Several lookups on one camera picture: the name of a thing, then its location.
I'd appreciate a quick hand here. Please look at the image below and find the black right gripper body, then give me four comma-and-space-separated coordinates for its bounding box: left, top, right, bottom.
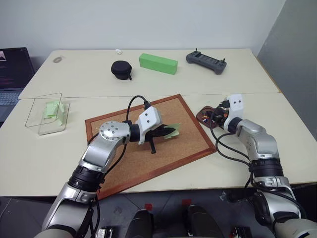
212, 107, 229, 125

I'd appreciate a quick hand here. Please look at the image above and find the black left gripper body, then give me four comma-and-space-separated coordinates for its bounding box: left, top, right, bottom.
145, 123, 166, 143

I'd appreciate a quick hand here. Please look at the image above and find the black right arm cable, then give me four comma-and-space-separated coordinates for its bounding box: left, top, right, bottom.
209, 109, 260, 193

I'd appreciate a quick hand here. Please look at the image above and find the clear plastic box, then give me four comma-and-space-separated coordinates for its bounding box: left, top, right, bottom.
25, 92, 71, 136

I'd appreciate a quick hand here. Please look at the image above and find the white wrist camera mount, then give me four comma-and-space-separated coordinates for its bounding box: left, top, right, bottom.
137, 106, 163, 145
223, 93, 245, 131

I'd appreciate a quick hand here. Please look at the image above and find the dark rounded robot foot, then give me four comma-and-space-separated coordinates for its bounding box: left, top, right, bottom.
186, 205, 225, 238
129, 209, 155, 238

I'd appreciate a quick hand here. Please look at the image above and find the black round zip case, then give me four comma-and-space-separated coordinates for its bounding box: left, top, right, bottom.
110, 59, 133, 81

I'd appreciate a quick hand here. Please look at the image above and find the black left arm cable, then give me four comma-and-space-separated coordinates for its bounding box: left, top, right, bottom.
75, 95, 152, 238

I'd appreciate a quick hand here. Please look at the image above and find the brown bowl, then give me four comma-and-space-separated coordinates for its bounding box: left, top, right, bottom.
196, 105, 230, 129

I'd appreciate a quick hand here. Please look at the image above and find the dark laptop computer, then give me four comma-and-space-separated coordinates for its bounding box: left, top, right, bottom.
0, 47, 36, 122

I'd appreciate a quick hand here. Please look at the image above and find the grey handheld remote controller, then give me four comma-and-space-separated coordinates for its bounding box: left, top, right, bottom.
186, 48, 228, 76

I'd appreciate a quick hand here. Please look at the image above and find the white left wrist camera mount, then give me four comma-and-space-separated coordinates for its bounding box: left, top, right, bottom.
137, 106, 163, 145

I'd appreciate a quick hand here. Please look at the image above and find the green rectangular box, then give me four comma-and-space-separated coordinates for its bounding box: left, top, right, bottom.
138, 53, 179, 76

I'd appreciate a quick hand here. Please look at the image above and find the wood-framed cork board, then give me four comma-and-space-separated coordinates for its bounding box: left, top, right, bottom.
85, 93, 216, 201

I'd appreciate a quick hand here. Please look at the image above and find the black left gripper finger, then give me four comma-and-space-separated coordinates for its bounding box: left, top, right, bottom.
155, 125, 178, 139
148, 137, 157, 155

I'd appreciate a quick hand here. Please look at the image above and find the stack of green notes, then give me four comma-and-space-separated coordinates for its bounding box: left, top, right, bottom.
44, 100, 66, 127

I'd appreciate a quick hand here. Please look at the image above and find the light green paper note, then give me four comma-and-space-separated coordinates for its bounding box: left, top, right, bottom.
163, 122, 181, 140

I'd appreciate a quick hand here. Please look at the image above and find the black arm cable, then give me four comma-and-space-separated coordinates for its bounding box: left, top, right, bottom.
209, 109, 260, 193
75, 95, 152, 238

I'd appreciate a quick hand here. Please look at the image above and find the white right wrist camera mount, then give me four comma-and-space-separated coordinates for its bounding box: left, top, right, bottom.
223, 93, 245, 131

